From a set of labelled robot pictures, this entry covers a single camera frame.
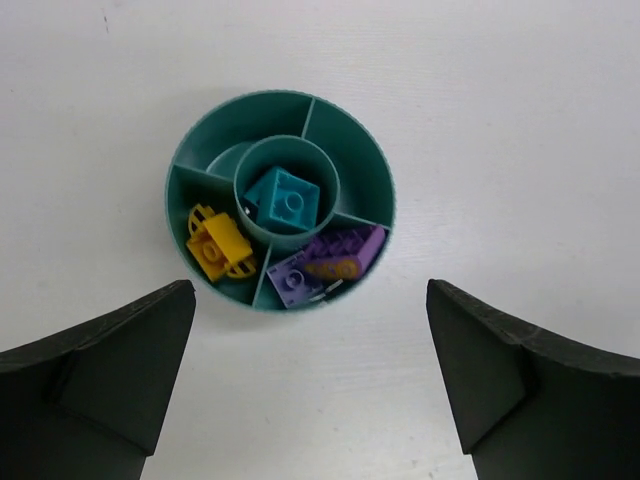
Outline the large purple lego brick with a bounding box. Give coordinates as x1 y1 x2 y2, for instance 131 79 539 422
301 225 386 281

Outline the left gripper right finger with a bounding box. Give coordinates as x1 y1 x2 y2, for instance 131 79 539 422
426 279 639 479

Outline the teal round divided container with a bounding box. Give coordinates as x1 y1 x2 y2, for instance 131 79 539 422
165 90 395 312

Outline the small purple lego brick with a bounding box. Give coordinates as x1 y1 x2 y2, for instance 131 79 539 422
266 251 325 309

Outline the yellow lego brick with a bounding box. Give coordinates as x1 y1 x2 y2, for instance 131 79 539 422
186 213 253 282

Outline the teal square lego brick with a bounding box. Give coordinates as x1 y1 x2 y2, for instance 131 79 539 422
243 167 320 234

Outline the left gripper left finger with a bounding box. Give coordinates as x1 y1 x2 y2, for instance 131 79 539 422
1 280 196 479

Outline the yellow wheel lego piece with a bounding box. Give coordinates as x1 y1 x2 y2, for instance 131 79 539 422
187 204 257 280

